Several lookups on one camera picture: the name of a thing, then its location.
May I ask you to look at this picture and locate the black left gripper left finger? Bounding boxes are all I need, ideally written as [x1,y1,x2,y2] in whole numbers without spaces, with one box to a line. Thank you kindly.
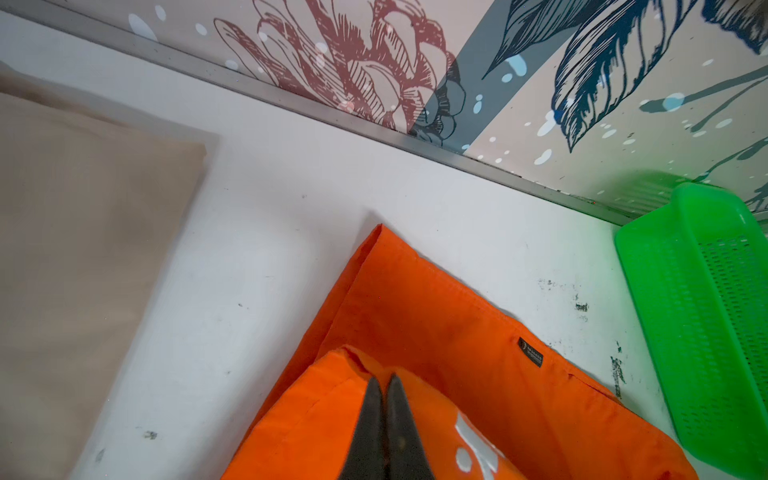
[338,377,386,480]

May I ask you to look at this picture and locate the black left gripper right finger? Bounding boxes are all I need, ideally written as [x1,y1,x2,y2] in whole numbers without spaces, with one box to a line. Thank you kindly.
[384,374,434,480]

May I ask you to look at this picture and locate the orange shorts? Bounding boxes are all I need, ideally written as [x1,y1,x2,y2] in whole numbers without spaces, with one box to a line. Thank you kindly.
[224,225,696,479]

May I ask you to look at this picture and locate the green plastic basket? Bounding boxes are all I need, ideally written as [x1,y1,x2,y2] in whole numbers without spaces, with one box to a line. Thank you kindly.
[615,183,767,479]

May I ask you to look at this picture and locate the beige shorts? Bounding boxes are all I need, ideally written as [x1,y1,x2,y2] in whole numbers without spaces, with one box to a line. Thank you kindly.
[1,67,206,479]

